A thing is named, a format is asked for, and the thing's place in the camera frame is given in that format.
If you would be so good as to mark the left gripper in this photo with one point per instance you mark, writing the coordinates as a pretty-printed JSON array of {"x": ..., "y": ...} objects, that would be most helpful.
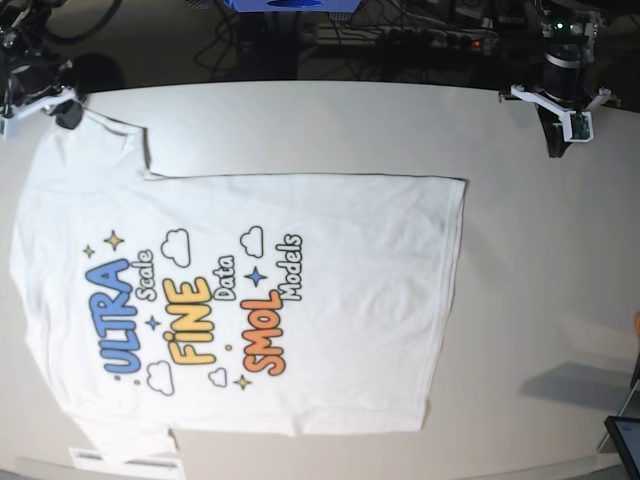
[{"x": 563, "y": 78}]

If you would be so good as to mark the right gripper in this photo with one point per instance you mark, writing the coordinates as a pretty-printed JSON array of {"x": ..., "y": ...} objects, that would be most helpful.
[{"x": 32, "y": 77}]

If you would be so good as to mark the white printed T-shirt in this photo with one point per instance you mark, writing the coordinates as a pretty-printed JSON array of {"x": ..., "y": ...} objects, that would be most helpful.
[{"x": 277, "y": 304}]

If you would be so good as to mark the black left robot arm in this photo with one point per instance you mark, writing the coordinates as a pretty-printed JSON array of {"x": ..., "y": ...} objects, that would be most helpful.
[{"x": 563, "y": 27}]

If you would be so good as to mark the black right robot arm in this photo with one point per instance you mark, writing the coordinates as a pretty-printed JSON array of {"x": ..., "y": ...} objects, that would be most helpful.
[{"x": 23, "y": 30}]

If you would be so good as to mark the tablet screen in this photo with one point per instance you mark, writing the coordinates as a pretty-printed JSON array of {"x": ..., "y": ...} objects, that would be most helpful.
[{"x": 622, "y": 437}]

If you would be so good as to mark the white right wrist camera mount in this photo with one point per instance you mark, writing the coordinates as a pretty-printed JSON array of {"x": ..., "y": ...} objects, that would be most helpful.
[{"x": 13, "y": 116}]

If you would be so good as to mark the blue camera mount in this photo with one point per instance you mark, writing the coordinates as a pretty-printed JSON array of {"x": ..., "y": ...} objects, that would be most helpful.
[{"x": 253, "y": 6}]

